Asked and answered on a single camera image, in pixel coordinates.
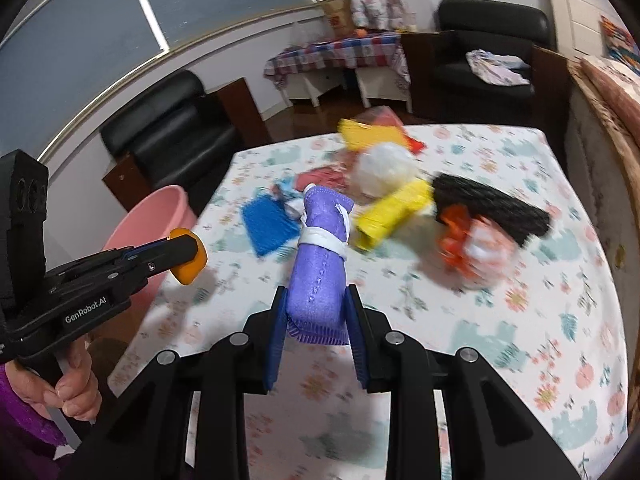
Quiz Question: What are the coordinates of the purple packet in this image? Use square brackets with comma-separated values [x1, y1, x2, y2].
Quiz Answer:
[285, 184, 354, 346]

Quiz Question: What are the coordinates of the blue foam fruit net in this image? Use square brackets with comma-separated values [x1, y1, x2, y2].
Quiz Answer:
[241, 194, 299, 257]

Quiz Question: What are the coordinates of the colourful paper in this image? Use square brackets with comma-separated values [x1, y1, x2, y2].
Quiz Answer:
[271, 166, 349, 203]

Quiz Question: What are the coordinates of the purple sleeve left forearm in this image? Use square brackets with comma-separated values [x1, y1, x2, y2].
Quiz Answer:
[0, 366, 66, 480]

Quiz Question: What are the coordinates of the left hand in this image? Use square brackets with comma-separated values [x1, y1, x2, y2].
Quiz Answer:
[4, 338, 102, 422]

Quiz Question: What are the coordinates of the pink plastic bucket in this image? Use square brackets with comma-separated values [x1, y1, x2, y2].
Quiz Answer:
[103, 185, 207, 318]

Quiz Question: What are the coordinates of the black leather armchair left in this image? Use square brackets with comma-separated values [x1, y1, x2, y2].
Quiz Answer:
[99, 70, 272, 214]

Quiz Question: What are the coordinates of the black leather armchair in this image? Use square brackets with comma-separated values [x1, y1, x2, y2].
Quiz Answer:
[400, 0, 568, 130]
[99, 70, 272, 214]

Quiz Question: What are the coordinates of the orange white crumpled wrapper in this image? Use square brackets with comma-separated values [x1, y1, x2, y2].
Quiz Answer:
[438, 204, 518, 289]

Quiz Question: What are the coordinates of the floral bear tablecloth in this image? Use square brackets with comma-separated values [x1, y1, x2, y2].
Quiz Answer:
[108, 125, 628, 479]

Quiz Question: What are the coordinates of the white crumpled plastic bag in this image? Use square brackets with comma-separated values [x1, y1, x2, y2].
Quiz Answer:
[352, 142, 419, 198]

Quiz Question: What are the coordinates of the yellow orange foam net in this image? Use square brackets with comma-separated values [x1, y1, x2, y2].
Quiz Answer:
[337, 119, 426, 154]

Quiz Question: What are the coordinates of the black foam fruit net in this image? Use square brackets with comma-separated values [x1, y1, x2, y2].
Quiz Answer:
[432, 174, 551, 247]

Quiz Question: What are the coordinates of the pink paper under net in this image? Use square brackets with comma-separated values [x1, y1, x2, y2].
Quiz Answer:
[354, 105, 404, 128]

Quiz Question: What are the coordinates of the black leather armchair back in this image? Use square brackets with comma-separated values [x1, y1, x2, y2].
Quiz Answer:
[400, 0, 568, 130]

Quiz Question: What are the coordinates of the checkered cloth side table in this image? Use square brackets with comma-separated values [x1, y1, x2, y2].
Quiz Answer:
[264, 32, 411, 107]

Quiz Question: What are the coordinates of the cloth on armchair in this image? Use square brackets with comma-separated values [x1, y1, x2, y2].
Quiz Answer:
[465, 49, 529, 87]

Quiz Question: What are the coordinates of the brown cardboard box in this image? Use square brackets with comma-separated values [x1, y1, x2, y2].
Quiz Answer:
[319, 0, 355, 38]

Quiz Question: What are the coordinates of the bed with brown blanket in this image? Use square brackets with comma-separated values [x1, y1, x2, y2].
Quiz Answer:
[565, 61, 639, 403]

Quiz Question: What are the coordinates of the white wooden headboard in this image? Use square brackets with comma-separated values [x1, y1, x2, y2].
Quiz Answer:
[550, 0, 624, 58]

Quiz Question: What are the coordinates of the colourful striped pillow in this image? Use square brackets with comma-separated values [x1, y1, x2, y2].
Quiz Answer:
[600, 15, 640, 73]

